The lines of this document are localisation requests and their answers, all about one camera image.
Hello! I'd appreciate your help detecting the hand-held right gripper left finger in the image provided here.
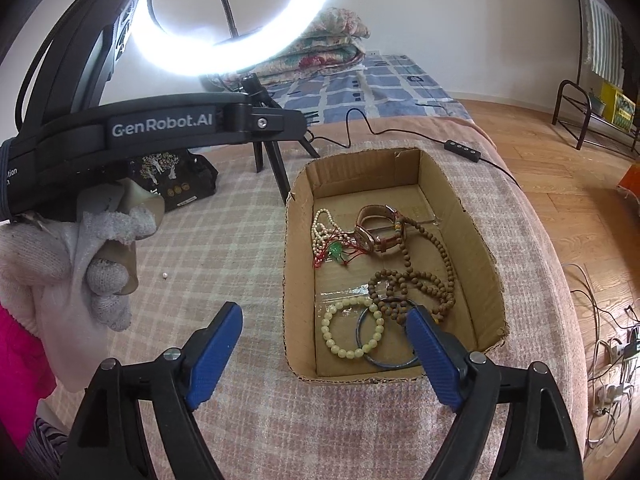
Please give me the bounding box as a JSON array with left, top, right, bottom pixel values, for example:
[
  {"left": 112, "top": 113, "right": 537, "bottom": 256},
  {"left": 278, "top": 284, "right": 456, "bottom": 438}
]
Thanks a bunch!
[{"left": 59, "top": 301, "right": 244, "bottom": 480}]

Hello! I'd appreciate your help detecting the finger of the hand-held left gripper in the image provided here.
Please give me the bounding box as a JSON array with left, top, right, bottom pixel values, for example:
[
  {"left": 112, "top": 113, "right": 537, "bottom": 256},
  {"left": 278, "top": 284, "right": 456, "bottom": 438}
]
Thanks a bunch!
[{"left": 222, "top": 101, "right": 308, "bottom": 142}]

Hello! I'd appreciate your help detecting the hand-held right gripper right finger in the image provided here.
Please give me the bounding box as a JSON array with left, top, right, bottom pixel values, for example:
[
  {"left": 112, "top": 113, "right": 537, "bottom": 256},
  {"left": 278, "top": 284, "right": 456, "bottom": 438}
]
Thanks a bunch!
[{"left": 405, "top": 305, "right": 585, "bottom": 480}]

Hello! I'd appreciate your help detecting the dark thin bangle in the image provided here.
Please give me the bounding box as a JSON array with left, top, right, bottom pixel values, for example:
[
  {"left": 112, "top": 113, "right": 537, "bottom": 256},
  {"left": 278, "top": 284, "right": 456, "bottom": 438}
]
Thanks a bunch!
[{"left": 356, "top": 298, "right": 426, "bottom": 372}]

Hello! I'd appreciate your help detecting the brown wooden bead necklace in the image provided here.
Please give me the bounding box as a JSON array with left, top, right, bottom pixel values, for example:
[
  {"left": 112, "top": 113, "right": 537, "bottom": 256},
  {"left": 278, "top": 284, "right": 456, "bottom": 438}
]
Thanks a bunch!
[{"left": 367, "top": 212, "right": 458, "bottom": 326}]

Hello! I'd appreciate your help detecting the cream bead bracelet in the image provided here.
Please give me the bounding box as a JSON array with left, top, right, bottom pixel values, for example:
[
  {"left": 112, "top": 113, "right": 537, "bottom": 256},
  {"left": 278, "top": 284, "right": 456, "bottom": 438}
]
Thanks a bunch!
[{"left": 321, "top": 296, "right": 386, "bottom": 359}]

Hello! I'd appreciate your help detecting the small pearl bead necklace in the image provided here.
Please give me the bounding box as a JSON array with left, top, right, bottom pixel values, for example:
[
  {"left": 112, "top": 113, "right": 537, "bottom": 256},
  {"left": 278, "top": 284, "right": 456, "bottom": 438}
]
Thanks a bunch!
[{"left": 311, "top": 209, "right": 351, "bottom": 267}]

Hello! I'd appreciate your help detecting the brown strap wrist watch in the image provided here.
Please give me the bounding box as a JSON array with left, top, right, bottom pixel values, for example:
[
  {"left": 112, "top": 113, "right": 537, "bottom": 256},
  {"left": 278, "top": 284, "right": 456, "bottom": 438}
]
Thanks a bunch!
[{"left": 354, "top": 204, "right": 405, "bottom": 256}]

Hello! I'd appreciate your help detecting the red string jade pendant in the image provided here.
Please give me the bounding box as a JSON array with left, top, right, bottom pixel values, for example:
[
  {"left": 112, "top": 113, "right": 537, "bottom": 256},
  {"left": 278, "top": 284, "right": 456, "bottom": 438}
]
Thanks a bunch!
[{"left": 312, "top": 237, "right": 371, "bottom": 271}]

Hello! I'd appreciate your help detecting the cardboard box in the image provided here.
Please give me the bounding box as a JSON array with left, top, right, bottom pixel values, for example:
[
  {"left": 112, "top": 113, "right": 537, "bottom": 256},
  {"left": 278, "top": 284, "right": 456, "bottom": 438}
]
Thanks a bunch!
[{"left": 282, "top": 147, "right": 511, "bottom": 381}]

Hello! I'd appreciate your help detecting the person's left hand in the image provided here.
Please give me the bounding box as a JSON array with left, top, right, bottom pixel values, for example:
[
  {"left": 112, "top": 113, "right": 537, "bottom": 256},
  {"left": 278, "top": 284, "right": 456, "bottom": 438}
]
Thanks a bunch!
[{"left": 0, "top": 187, "right": 160, "bottom": 393}]

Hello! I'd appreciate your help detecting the black mini tripod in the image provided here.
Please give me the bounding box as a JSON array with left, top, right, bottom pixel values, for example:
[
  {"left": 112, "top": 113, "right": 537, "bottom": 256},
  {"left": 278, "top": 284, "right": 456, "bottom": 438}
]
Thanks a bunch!
[{"left": 240, "top": 74, "right": 321, "bottom": 206}]

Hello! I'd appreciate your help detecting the folded floral quilt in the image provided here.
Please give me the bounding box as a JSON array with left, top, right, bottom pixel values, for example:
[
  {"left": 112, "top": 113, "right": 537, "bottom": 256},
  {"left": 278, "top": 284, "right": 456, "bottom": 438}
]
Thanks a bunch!
[{"left": 202, "top": 7, "right": 372, "bottom": 92}]

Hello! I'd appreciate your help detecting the black printed snack bag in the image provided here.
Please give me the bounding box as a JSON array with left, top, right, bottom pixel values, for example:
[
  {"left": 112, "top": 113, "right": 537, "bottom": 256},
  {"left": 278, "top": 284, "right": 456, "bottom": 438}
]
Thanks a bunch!
[{"left": 117, "top": 154, "right": 219, "bottom": 212}]

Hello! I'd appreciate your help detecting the blue patterned bed sheet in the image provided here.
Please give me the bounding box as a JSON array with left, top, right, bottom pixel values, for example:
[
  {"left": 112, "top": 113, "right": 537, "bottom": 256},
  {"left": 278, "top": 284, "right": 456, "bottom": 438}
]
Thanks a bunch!
[{"left": 260, "top": 52, "right": 473, "bottom": 126}]

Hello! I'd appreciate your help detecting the dark striped cloth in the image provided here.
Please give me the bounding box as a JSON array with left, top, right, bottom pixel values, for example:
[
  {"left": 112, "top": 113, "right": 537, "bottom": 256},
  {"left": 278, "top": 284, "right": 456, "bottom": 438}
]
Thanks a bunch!
[{"left": 22, "top": 417, "right": 71, "bottom": 480}]

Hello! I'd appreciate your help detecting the power strip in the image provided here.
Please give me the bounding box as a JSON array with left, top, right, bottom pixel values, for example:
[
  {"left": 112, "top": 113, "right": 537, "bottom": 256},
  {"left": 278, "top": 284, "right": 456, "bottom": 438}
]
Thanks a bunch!
[{"left": 617, "top": 327, "right": 640, "bottom": 376}]

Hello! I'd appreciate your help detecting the orange patterned box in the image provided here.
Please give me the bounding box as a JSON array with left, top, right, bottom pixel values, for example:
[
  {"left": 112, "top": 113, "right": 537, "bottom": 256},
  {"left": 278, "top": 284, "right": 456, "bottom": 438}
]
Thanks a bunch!
[{"left": 615, "top": 165, "right": 640, "bottom": 196}]

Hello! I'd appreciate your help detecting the black metal clothes rack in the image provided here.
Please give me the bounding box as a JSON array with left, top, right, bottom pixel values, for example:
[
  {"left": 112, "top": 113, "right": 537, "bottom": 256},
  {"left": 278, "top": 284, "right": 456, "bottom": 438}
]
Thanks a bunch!
[{"left": 551, "top": 0, "right": 640, "bottom": 158}]

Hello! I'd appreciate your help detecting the yellow carton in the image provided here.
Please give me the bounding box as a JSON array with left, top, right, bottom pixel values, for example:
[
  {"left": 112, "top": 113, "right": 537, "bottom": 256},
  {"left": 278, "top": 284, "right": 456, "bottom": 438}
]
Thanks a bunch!
[{"left": 597, "top": 81, "right": 638, "bottom": 133}]

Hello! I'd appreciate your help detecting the striped hanging cloth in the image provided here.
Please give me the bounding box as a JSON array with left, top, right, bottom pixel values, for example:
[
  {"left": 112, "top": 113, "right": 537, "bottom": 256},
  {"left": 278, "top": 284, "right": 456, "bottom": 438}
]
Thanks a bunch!
[{"left": 580, "top": 0, "right": 626, "bottom": 86}]

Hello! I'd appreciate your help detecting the white ring light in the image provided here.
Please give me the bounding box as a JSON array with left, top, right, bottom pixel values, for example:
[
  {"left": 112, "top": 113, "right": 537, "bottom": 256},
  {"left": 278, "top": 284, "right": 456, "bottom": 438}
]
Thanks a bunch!
[{"left": 125, "top": 0, "right": 335, "bottom": 78}]

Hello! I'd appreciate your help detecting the tangle of floor cables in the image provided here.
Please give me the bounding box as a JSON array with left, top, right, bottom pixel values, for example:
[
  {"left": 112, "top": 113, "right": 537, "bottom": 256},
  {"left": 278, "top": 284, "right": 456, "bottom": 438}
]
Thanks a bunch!
[{"left": 560, "top": 260, "right": 640, "bottom": 448}]

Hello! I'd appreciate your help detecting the black inline cable remote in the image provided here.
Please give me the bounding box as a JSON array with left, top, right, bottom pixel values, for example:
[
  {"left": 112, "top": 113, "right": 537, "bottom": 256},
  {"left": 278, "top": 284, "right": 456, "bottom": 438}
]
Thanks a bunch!
[{"left": 444, "top": 139, "right": 485, "bottom": 162}]

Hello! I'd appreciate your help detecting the black ring light cable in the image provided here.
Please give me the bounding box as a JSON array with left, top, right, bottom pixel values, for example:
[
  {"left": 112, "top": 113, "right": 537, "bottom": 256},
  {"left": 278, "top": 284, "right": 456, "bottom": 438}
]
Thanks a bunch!
[{"left": 345, "top": 107, "right": 523, "bottom": 196}]

